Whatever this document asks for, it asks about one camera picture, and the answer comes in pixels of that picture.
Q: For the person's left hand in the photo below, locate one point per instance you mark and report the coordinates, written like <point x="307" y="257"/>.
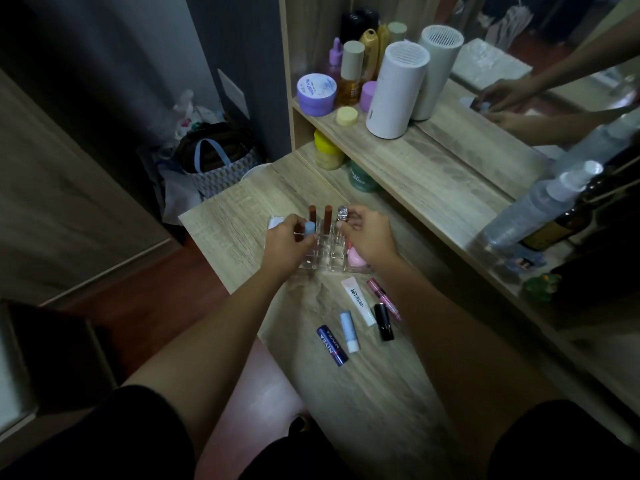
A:
<point x="282" y="254"/>

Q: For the person's right hand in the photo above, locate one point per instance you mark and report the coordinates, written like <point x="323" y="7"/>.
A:
<point x="372" y="237"/>

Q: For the person's right thumb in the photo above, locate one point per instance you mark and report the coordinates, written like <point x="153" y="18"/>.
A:
<point x="344" y="226"/>

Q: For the person's left thumb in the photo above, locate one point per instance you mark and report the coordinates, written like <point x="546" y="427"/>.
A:
<point x="309" y="241"/>

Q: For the small light blue lip balm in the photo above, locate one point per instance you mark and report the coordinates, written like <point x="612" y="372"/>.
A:
<point x="310" y="228"/>

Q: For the silver capped lipstick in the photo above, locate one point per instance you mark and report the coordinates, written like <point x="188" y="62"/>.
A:
<point x="342" y="212"/>

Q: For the person's right forearm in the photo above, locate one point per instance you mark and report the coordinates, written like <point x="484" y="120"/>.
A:
<point x="450" y="354"/>

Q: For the person's left forearm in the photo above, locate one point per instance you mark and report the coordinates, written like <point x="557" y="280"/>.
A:
<point x="215" y="354"/>

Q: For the brown red lipstick tube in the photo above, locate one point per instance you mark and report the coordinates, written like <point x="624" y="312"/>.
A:
<point x="327" y="219"/>
<point x="312" y="214"/>

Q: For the clear acrylic lipstick organizer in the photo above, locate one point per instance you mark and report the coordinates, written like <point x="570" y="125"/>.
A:
<point x="327" y="254"/>

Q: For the pink round cosmetic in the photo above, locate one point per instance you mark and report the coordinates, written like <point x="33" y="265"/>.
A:
<point x="356" y="257"/>

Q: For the small white cosmetic case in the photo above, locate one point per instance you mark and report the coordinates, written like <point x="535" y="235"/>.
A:
<point x="274" y="222"/>

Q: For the green jar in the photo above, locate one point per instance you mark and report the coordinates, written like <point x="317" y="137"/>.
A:
<point x="361" y="177"/>

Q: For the white squeeze tube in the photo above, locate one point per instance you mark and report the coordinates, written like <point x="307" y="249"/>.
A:
<point x="358" y="300"/>

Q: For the yellow lidded jar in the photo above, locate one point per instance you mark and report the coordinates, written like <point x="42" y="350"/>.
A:
<point x="327" y="150"/>

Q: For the pink lip gloss tube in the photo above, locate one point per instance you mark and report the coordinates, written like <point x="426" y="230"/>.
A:
<point x="383" y="298"/>

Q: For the white round bin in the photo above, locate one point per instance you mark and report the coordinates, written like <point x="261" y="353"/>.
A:
<point x="255" y="172"/>

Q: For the long light blue lip balm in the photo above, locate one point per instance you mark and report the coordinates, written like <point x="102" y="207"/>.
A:
<point x="349" y="331"/>

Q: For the black lipstick tube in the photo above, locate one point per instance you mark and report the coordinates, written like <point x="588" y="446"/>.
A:
<point x="384" y="322"/>

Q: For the dark blue lip balm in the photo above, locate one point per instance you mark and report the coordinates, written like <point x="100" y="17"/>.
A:
<point x="332" y="345"/>

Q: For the pale yellow round lid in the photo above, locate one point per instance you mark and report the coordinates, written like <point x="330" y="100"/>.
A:
<point x="346" y="116"/>

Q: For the wooden vanity shelf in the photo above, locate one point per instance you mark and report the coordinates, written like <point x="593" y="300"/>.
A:
<point x="450" y="179"/>

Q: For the purple cream jar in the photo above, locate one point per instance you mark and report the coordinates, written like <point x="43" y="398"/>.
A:
<point x="316" y="94"/>

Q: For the white cylindrical appliance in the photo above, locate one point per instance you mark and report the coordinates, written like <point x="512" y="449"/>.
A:
<point x="397" y="89"/>

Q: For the amber bottle beige cap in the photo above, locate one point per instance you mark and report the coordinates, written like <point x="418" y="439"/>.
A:
<point x="351" y="74"/>

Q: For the small purple dropper bottle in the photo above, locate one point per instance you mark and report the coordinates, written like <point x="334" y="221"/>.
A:
<point x="334" y="58"/>

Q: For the white plastic bag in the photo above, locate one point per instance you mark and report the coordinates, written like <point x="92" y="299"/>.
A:
<point x="192" y="114"/>

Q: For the yellow pump bottle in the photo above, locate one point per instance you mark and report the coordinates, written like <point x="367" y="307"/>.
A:
<point x="370" y="52"/>

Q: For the small blue cosmetic item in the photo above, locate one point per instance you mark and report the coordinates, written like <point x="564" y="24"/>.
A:
<point x="525" y="259"/>

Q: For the clear spray bottle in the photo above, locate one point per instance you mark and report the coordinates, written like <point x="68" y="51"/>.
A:
<point x="537" y="207"/>

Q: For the black bottle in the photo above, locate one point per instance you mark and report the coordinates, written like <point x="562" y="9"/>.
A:
<point x="352" y="27"/>
<point x="371" y="17"/>

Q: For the pale green capped bottle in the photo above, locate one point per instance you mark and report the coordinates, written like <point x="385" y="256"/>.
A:
<point x="397" y="31"/>

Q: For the small green item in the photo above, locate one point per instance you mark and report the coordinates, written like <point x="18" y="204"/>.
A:
<point x="542" y="286"/>

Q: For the black shorts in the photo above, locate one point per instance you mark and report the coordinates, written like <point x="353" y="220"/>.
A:
<point x="295" y="457"/>

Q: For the dark amber glass bottle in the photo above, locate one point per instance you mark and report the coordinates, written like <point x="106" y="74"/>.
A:
<point x="565" y="225"/>

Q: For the vanity mirror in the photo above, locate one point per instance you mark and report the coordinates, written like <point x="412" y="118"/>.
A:
<point x="500" y="64"/>

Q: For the dark chair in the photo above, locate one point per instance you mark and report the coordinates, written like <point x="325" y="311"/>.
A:
<point x="55" y="359"/>

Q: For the black shirt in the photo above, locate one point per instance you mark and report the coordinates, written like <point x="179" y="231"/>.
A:
<point x="100" y="434"/>

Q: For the white wall socket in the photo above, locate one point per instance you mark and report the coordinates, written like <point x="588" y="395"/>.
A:
<point x="233" y="92"/>

